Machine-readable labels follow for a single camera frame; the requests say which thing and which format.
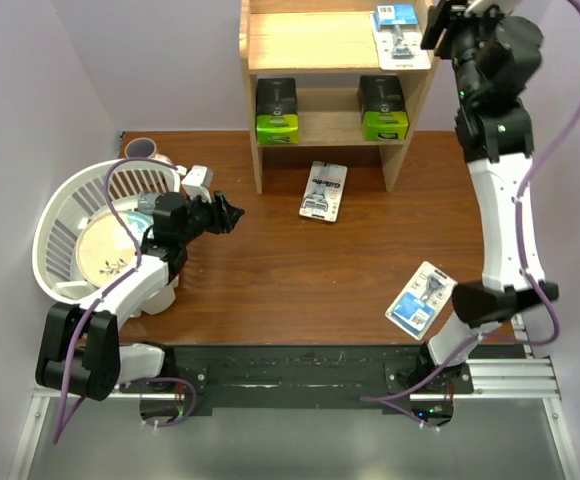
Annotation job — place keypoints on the grey cup in basket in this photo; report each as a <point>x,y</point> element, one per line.
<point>146,202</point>

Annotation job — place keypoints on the white bowl under basket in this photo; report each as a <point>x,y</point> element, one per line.
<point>158,302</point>

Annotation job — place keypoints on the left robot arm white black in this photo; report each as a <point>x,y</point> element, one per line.
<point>80,350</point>

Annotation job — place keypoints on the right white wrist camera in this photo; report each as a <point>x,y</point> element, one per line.
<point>478,7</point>

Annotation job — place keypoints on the white plastic slatted basket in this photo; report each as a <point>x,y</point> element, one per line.
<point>79,200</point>

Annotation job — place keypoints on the white Gillette razor blister pack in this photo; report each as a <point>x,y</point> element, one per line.
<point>323,193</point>

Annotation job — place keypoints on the aluminium frame rail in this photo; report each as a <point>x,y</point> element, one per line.
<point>284,278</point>

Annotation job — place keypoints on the black green razor box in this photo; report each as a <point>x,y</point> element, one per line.
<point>277,121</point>
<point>383,108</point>

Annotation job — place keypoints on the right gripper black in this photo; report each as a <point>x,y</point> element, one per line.
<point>461,20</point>

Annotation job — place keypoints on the cream and teal plate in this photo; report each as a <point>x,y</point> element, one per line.
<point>104,250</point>

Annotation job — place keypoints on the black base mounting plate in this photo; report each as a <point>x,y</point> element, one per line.
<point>207,377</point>

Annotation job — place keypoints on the purple and pink mug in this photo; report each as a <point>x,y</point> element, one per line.
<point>142,147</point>

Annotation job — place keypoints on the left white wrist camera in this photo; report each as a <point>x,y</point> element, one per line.
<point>196,181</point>

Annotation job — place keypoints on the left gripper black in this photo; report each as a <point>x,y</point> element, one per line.
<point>231,213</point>

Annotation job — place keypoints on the blue razor blister pack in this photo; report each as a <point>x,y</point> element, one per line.
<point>397,34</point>
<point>422,299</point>

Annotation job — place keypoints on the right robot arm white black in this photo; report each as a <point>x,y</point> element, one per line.
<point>498,145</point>

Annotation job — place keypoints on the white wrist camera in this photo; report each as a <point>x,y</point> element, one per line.
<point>196,181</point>
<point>478,7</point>

